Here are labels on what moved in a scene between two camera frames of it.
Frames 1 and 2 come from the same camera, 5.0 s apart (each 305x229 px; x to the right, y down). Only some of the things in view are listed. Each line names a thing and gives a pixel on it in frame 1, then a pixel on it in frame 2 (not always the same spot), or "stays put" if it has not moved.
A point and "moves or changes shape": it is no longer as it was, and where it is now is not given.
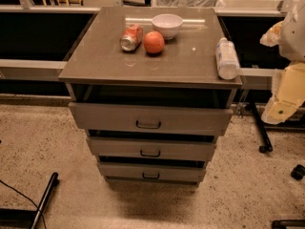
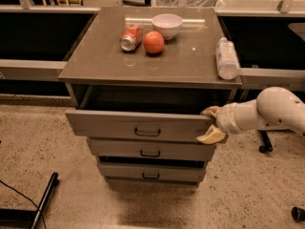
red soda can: [132, 37] stays put
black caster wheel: [298, 172] -> [297, 214]
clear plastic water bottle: [227, 61] stays put
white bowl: [168, 24] stays put
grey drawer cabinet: [153, 88] stays put
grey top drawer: [150, 118] moves or changes shape
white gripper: [294, 37] -> [226, 118]
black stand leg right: [267, 147] stays put
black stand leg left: [53, 182] stays put
